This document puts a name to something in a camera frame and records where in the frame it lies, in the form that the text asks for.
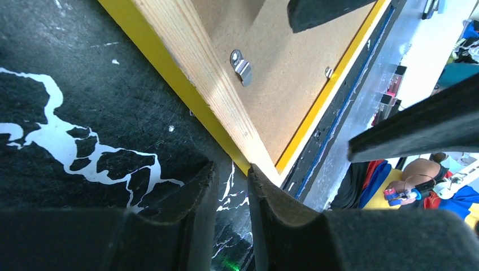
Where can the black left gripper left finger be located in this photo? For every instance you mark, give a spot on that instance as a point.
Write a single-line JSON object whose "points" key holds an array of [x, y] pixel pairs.
{"points": [[175, 234]]}

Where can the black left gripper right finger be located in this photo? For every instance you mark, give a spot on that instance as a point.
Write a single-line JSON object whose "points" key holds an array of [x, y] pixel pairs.
{"points": [[288, 235]]}

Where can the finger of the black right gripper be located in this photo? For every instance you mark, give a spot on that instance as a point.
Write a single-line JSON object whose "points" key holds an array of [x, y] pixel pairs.
{"points": [[307, 14], [444, 122]]}

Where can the yellow wooden picture frame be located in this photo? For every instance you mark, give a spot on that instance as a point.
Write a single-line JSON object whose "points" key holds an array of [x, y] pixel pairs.
{"points": [[172, 37]]}

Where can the brown cardboard backing board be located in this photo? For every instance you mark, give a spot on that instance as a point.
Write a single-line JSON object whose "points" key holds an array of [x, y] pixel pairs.
{"points": [[287, 68]]}

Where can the person in colourful clothes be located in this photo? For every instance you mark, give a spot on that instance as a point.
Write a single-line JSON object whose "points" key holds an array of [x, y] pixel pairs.
{"points": [[377, 185]]}

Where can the metal backing turn clip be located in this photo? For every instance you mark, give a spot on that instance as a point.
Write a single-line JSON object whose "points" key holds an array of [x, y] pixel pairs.
{"points": [[241, 67]]}

